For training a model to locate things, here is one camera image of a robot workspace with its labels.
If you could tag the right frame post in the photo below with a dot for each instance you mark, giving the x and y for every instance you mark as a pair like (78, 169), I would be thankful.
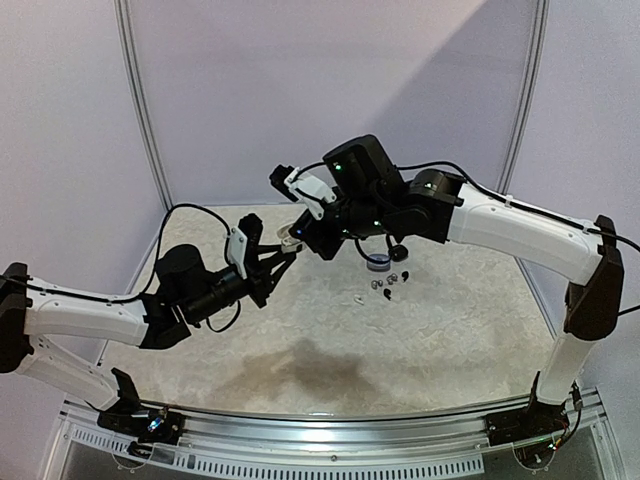
(526, 93)

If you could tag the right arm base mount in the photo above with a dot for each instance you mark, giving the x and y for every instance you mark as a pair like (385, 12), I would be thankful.
(536, 419)

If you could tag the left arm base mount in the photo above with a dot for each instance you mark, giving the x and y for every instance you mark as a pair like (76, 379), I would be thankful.
(148, 425)

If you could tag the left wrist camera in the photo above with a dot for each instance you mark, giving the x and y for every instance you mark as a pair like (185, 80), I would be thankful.
(243, 242)

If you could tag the frame post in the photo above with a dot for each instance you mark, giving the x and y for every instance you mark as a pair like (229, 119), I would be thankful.
(526, 93)
(124, 21)

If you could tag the purple round charging case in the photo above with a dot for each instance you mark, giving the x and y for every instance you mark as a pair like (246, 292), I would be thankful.
(378, 262)

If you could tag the black charging case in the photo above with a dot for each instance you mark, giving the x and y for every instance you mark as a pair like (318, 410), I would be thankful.
(398, 253)

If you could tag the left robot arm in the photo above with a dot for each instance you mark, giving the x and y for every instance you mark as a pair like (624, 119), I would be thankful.
(187, 296)

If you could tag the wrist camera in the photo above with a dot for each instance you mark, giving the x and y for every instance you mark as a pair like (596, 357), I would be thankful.
(243, 242)
(301, 186)

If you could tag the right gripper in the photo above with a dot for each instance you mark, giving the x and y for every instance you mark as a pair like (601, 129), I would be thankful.
(316, 235)

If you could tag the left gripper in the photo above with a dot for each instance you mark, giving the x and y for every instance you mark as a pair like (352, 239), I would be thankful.
(258, 278)

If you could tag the aluminium front rail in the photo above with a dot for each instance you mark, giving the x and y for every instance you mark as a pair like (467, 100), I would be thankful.
(451, 444)

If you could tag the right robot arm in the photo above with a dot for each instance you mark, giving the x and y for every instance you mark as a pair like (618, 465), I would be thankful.
(442, 203)

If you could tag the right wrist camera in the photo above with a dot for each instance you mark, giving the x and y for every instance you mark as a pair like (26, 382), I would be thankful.
(301, 186)

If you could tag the left frame post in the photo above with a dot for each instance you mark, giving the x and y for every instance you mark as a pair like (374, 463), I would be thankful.
(124, 21)

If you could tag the white earbud charging case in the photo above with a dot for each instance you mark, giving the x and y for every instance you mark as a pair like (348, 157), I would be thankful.
(288, 243)

